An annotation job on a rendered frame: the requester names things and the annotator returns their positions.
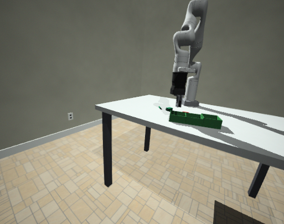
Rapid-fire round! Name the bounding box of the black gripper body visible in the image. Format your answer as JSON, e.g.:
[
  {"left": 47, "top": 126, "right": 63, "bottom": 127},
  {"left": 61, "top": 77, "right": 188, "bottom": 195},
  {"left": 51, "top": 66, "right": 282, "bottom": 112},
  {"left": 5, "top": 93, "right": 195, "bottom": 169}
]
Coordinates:
[{"left": 170, "top": 62, "right": 195, "bottom": 95}]

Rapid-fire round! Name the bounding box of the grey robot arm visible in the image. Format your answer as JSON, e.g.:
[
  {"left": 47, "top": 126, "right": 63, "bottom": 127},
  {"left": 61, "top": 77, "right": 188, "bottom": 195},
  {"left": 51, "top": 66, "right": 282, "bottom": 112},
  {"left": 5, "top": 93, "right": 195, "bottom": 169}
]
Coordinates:
[{"left": 173, "top": 0, "right": 208, "bottom": 101}]

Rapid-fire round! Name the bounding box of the green bin rack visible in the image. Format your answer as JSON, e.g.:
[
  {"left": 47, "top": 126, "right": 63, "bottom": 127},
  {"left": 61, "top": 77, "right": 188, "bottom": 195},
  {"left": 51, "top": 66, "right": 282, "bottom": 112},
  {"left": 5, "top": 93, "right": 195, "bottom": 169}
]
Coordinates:
[{"left": 169, "top": 111, "right": 223, "bottom": 129}]

